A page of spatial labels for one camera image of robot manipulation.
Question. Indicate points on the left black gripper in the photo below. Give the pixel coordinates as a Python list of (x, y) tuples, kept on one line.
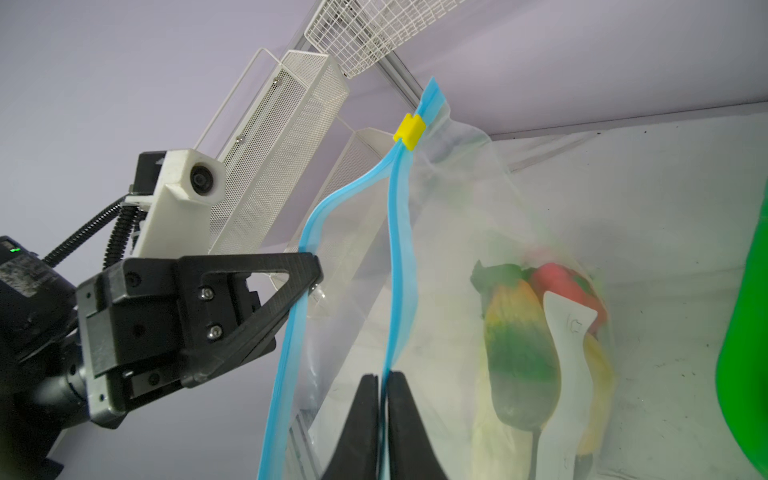
[(130, 329)]

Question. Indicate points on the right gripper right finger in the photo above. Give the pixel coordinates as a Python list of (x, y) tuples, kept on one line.
[(410, 453)]

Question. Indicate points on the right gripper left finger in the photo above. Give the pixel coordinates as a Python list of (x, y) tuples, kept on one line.
[(356, 453)]

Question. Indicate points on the white toy radish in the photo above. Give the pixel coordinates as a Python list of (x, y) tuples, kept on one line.
[(499, 451)]

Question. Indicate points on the yellow green toy corn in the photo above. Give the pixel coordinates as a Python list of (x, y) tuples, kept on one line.
[(522, 361)]

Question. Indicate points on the clear zip bag blue zipper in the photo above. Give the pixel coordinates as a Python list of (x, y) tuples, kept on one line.
[(450, 202)]

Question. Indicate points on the yellow toy lemon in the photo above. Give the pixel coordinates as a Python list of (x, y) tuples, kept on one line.
[(604, 384)]

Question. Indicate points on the red toy pepper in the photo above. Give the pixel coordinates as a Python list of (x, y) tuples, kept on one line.
[(563, 281)]

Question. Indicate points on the green plastic basket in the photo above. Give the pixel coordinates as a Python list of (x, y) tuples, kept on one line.
[(741, 370)]

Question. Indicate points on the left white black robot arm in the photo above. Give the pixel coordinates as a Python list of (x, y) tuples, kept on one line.
[(42, 369)]

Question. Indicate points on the white mesh upper shelf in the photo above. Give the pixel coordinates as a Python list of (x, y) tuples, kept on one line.
[(265, 132)]

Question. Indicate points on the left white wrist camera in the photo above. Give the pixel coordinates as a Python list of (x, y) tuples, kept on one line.
[(179, 210)]

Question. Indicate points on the white wire wall basket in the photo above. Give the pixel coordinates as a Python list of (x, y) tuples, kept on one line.
[(359, 34)]

